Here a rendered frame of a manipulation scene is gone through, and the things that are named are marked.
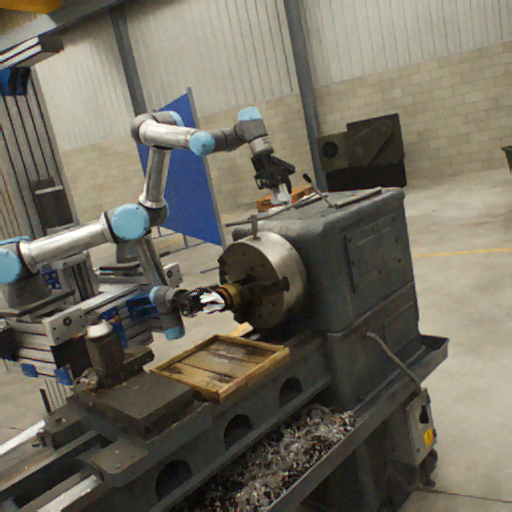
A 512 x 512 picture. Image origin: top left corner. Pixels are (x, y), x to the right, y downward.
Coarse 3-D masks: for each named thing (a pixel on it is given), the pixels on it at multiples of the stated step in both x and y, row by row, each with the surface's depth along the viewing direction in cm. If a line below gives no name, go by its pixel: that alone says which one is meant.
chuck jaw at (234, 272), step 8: (224, 256) 170; (232, 256) 171; (224, 264) 170; (232, 264) 170; (224, 272) 168; (232, 272) 168; (240, 272) 169; (224, 280) 166; (232, 280) 166; (240, 280) 170
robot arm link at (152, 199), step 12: (156, 120) 192; (168, 120) 196; (180, 120) 200; (156, 144) 200; (156, 156) 204; (168, 156) 207; (156, 168) 207; (156, 180) 211; (144, 192) 216; (156, 192) 214; (144, 204) 217; (156, 204) 217; (156, 216) 220
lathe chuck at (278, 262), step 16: (240, 240) 169; (272, 240) 167; (240, 256) 169; (256, 256) 163; (272, 256) 161; (288, 256) 164; (256, 272) 166; (272, 272) 160; (288, 272) 162; (256, 304) 171; (272, 304) 166; (288, 304) 163; (256, 320) 173; (272, 320) 167
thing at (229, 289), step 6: (228, 282) 164; (222, 288) 162; (228, 288) 161; (234, 288) 162; (222, 294) 159; (228, 294) 160; (234, 294) 160; (240, 294) 161; (228, 300) 159; (234, 300) 160; (240, 300) 162; (228, 306) 160; (234, 306) 162; (222, 312) 161
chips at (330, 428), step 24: (288, 432) 167; (312, 432) 174; (336, 432) 164; (240, 456) 165; (264, 456) 164; (288, 456) 162; (312, 456) 155; (216, 480) 158; (240, 480) 155; (264, 480) 148; (288, 480) 147; (192, 504) 147; (216, 504) 148; (240, 504) 145; (264, 504) 140
